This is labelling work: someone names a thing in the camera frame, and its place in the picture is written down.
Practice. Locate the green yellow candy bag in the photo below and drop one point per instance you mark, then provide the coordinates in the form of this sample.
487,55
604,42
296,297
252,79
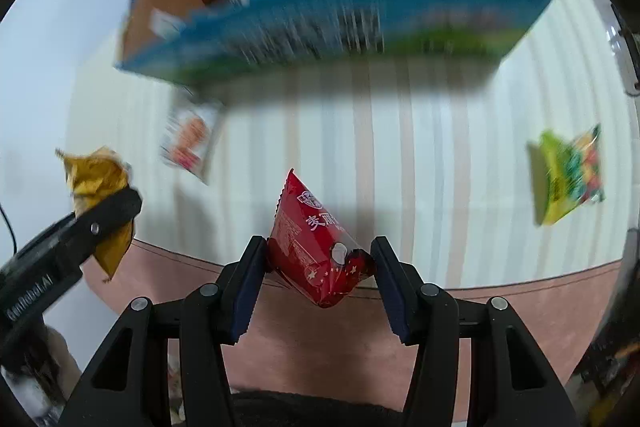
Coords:
565,173

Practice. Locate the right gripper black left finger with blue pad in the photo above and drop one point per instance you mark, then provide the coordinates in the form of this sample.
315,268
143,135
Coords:
126,381

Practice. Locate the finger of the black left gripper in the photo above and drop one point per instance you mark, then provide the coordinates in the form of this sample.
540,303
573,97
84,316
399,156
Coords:
95,221

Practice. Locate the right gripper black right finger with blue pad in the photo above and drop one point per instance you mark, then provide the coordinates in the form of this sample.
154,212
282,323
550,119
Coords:
512,381

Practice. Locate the golden crinkled snack bag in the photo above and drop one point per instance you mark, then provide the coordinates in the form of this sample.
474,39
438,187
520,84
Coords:
91,179

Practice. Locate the small white red snack packet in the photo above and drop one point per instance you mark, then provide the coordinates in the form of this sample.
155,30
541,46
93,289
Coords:
189,133

